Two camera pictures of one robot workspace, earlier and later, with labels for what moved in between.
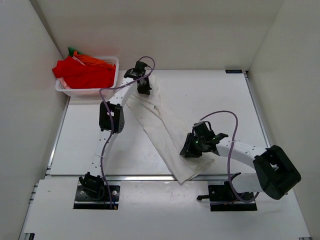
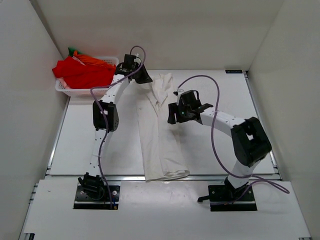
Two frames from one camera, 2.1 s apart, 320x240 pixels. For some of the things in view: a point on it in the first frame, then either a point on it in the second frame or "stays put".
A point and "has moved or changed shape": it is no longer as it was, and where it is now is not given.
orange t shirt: (90, 60) stays put
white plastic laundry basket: (108, 92) stays put
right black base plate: (223, 198) stays put
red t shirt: (78, 76) stays put
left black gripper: (146, 90) to (146, 78)
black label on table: (233, 71) stays put
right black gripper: (191, 153) to (174, 108)
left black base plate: (84, 199) stays put
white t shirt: (186, 169) has moved or changed shape
